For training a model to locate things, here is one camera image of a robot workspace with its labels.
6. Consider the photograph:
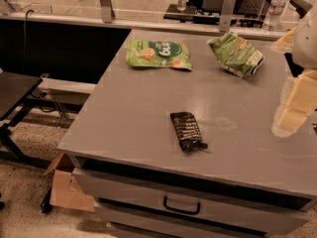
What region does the metal railing post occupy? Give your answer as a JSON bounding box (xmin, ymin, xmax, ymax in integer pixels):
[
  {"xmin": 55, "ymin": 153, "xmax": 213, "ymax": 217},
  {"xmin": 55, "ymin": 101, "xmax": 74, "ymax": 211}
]
[
  {"xmin": 219, "ymin": 0, "xmax": 236, "ymax": 33},
  {"xmin": 99, "ymin": 0, "xmax": 115, "ymax": 23}
]

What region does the grey drawer cabinet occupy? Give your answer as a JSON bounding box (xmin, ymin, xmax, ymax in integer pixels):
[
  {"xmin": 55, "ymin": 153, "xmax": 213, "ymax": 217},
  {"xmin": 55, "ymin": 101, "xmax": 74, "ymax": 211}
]
[{"xmin": 73, "ymin": 159, "xmax": 314, "ymax": 238}]

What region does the green chip bag right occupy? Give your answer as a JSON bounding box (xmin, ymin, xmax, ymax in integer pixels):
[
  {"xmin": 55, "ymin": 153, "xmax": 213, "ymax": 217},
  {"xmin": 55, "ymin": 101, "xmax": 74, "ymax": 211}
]
[{"xmin": 208, "ymin": 32, "xmax": 264, "ymax": 78}]

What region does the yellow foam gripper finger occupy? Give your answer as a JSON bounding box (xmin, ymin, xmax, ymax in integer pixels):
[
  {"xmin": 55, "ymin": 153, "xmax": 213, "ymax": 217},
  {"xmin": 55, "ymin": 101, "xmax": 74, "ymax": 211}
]
[
  {"xmin": 271, "ymin": 68, "xmax": 317, "ymax": 138},
  {"xmin": 270, "ymin": 28, "xmax": 296, "ymax": 54}
]

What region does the brown cardboard box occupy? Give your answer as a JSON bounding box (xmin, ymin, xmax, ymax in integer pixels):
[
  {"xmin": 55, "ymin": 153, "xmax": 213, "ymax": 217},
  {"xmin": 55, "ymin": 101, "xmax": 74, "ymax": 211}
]
[{"xmin": 44, "ymin": 153, "xmax": 95, "ymax": 212}]

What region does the metal railing post right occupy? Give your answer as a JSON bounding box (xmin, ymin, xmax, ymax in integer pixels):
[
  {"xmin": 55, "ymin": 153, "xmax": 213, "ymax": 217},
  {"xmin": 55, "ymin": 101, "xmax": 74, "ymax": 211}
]
[{"xmin": 219, "ymin": 0, "xmax": 236, "ymax": 33}]

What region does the black cable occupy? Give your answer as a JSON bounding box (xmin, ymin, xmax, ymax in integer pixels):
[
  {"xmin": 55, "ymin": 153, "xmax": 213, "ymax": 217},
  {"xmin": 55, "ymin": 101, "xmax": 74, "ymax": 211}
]
[{"xmin": 21, "ymin": 9, "xmax": 35, "ymax": 71}]

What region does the black rxbar chocolate wrapper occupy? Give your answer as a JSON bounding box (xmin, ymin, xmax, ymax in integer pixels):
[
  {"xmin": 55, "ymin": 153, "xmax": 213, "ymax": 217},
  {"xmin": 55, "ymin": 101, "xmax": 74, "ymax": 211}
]
[{"xmin": 170, "ymin": 112, "xmax": 208, "ymax": 152}]

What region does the black drawer handle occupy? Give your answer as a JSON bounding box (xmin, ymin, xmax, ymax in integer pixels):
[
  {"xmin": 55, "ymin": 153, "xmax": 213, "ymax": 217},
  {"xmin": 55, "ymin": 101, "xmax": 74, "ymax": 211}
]
[{"xmin": 162, "ymin": 195, "xmax": 201, "ymax": 215}]

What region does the black office chair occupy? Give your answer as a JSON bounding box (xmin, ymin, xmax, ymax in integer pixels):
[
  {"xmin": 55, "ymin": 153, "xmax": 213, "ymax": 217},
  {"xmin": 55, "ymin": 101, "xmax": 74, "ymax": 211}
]
[{"xmin": 290, "ymin": 0, "xmax": 312, "ymax": 19}]

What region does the green snack bag left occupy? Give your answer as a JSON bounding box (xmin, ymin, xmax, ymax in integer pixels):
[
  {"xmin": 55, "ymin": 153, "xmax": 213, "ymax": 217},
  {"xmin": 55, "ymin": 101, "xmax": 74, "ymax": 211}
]
[{"xmin": 126, "ymin": 40, "xmax": 192, "ymax": 71}]

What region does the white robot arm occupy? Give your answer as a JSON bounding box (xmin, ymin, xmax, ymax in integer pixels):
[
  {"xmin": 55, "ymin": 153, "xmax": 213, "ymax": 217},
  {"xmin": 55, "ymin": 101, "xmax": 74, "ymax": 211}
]
[{"xmin": 271, "ymin": 5, "xmax": 317, "ymax": 138}]

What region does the metal railing post left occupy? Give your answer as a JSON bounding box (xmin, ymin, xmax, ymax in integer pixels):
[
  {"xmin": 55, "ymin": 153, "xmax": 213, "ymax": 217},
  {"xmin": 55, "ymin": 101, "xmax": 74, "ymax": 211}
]
[{"xmin": 99, "ymin": 0, "xmax": 115, "ymax": 23}]

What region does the clear water bottle right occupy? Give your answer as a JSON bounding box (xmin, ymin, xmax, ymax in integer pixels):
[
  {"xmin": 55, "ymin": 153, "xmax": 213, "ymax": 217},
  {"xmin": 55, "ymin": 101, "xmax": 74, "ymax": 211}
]
[{"xmin": 263, "ymin": 0, "xmax": 288, "ymax": 31}]

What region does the black side table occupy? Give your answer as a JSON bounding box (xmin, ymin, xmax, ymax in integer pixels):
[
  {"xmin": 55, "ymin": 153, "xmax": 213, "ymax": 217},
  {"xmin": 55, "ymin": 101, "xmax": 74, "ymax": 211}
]
[{"xmin": 0, "ymin": 71, "xmax": 50, "ymax": 169}]

